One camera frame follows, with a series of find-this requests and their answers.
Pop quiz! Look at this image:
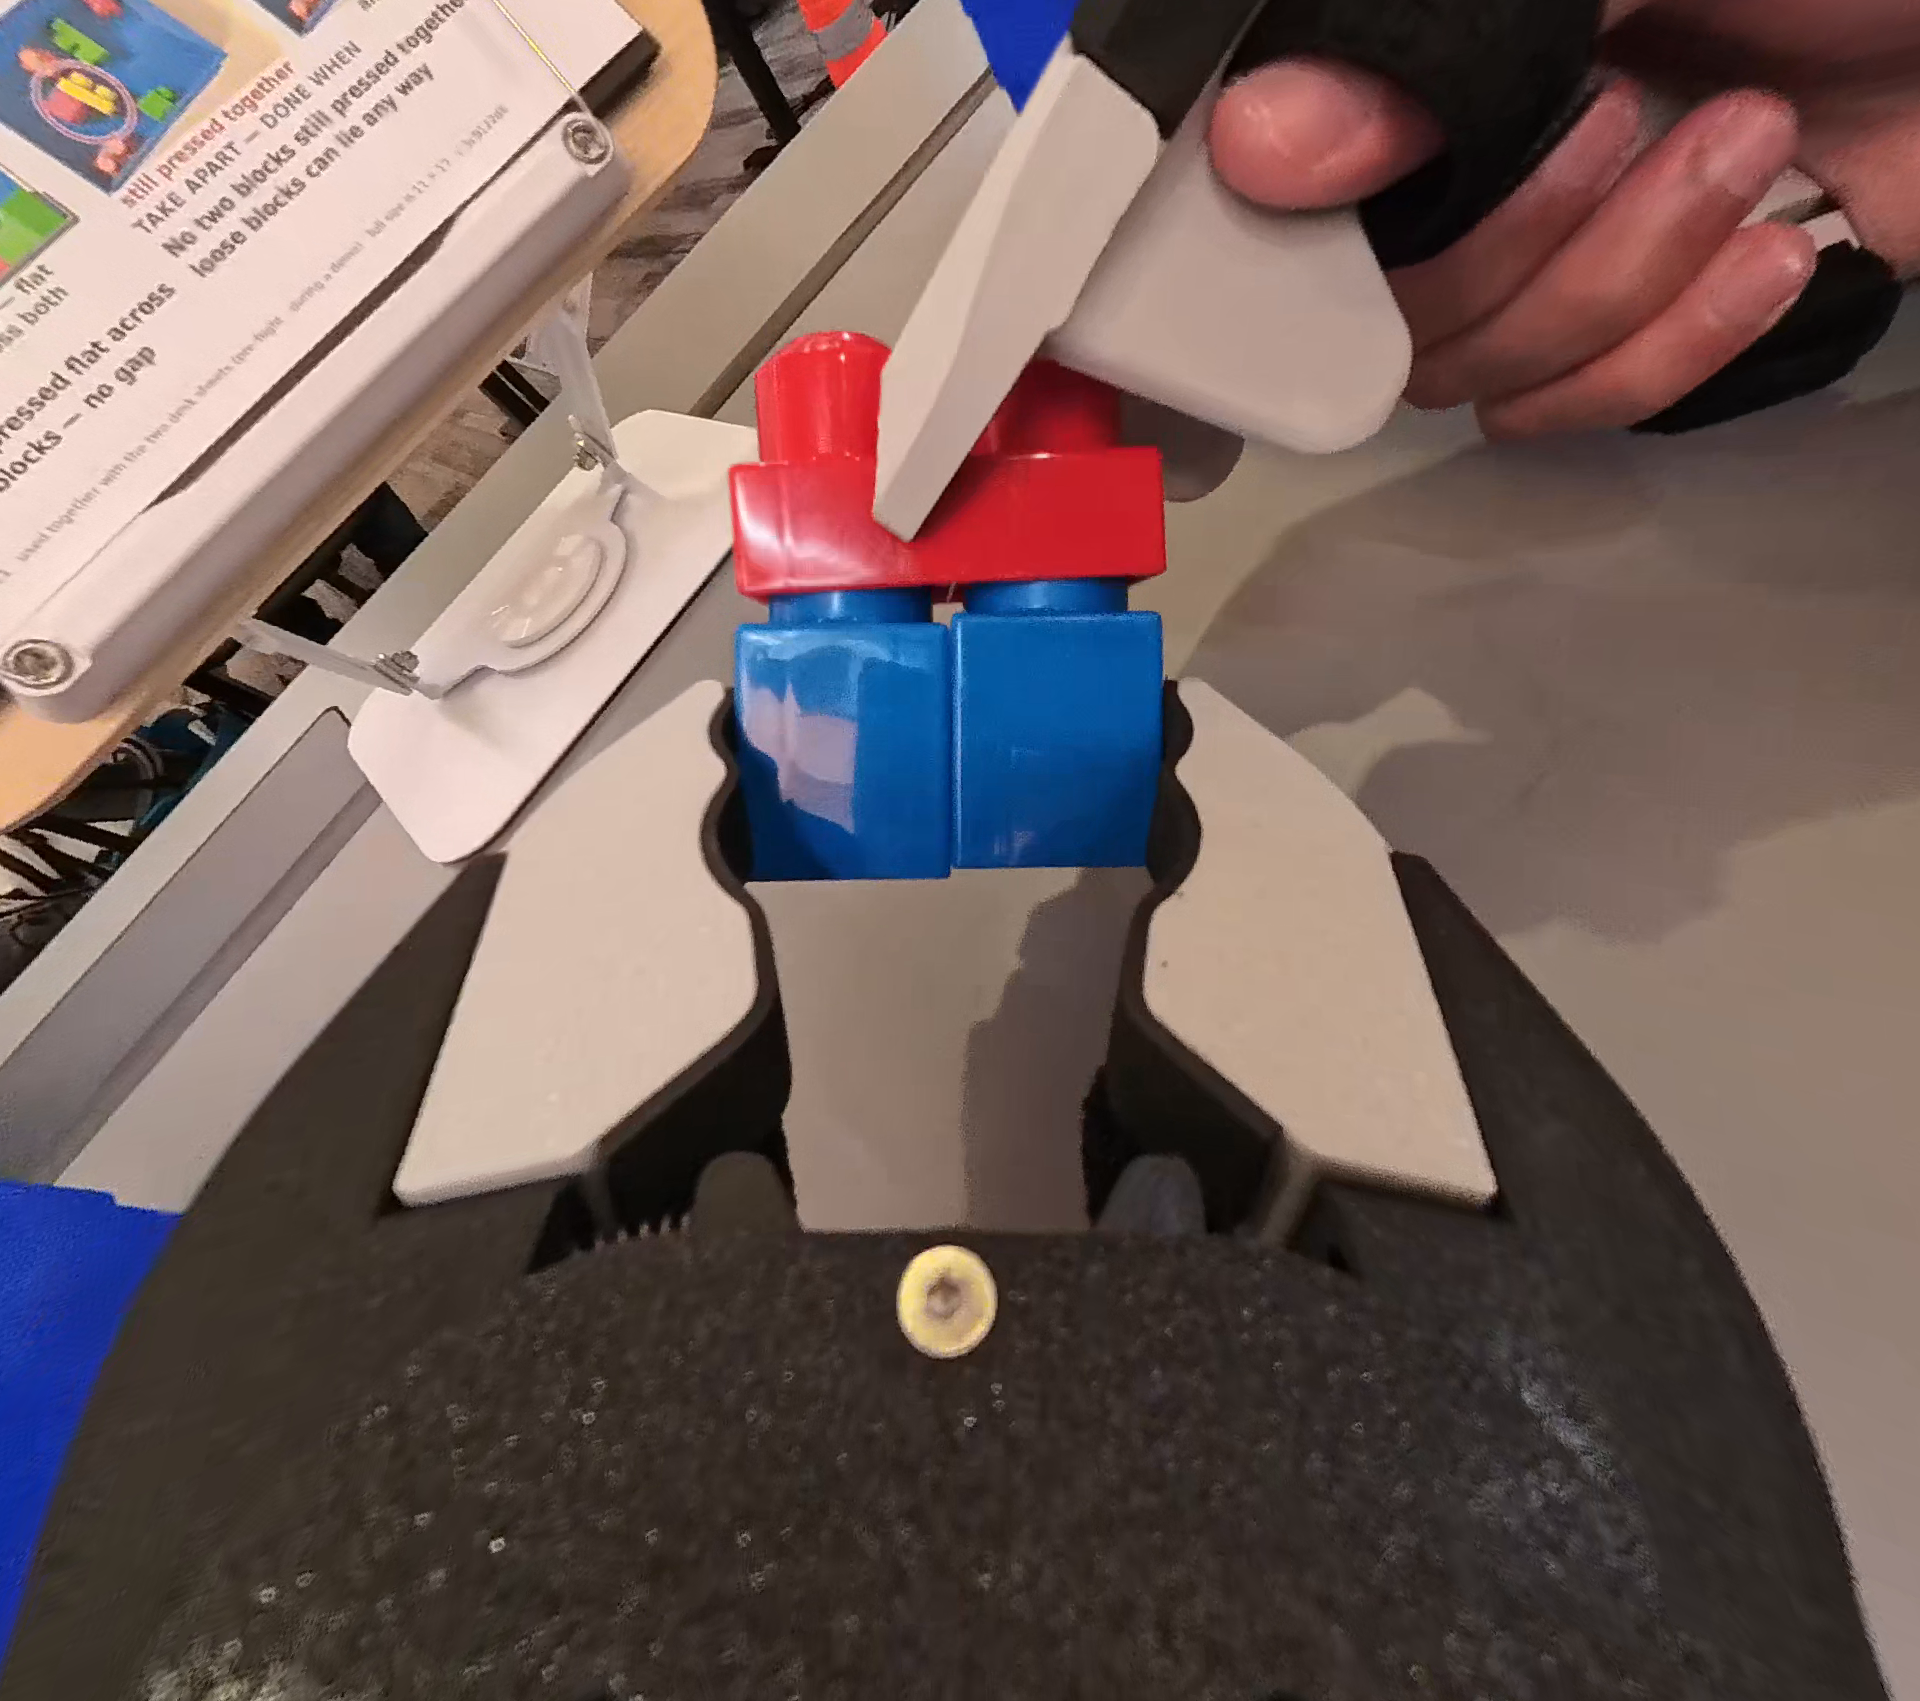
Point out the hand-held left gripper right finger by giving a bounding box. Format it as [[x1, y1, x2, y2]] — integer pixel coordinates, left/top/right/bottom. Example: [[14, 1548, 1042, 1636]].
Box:
[[1081, 676, 1502, 1244]]

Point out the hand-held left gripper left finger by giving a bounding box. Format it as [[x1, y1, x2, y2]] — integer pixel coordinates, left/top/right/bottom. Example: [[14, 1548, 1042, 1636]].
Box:
[[391, 678, 794, 1244]]

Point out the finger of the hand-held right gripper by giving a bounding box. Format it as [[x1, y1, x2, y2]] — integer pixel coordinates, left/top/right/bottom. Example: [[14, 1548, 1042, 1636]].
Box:
[[869, 37, 1416, 540]]

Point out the red two-stud toy block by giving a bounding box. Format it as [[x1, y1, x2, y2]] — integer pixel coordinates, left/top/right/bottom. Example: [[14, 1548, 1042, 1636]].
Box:
[[726, 331, 1172, 600]]

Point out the blue tall toy block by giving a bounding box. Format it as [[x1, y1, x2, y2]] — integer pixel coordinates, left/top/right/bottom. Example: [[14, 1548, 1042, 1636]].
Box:
[[732, 583, 956, 883]]

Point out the blue divided plastic bin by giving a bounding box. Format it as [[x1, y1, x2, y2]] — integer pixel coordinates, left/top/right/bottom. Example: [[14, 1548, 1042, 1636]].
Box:
[[0, 1182, 186, 1600]]

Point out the grey desk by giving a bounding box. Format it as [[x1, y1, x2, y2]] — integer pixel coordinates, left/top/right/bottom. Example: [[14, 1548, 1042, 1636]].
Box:
[[0, 0, 1920, 1223]]

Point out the person's right hand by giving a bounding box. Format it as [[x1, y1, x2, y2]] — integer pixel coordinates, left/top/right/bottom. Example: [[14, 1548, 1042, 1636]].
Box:
[[1205, 0, 1920, 442]]

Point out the printed instruction sheet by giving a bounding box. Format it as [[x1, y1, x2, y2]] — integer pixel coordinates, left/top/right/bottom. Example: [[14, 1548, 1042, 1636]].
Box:
[[0, 0, 662, 563]]

